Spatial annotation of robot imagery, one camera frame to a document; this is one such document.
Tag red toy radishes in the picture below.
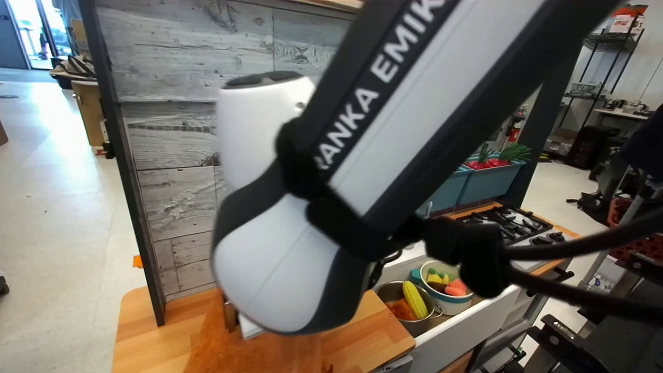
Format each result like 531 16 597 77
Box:
466 143 531 170

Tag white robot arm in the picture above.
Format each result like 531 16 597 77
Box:
212 0 660 333

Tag black metal shelf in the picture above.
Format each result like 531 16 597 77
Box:
545 5 647 158

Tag grey wood backsplash panel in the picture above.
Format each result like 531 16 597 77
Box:
98 0 350 301

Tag right teal planter box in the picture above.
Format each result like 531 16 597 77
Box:
416 163 519 218

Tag orange towel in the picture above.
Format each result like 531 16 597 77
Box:
184 305 332 373

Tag toy stove top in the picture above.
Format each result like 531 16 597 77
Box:
474 208 565 247

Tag green plush toy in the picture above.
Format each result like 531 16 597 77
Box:
427 269 452 290

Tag white teal pot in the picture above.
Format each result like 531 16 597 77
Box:
410 259 474 316

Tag black drawer handle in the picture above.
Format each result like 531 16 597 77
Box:
536 268 573 285

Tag black metal frame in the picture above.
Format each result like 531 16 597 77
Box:
77 0 167 325

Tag white toy sink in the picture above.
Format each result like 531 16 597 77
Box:
376 242 562 373

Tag stainless steel pot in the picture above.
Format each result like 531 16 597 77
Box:
376 280 441 335

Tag yellow corn plush toy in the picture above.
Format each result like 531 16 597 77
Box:
402 280 428 319

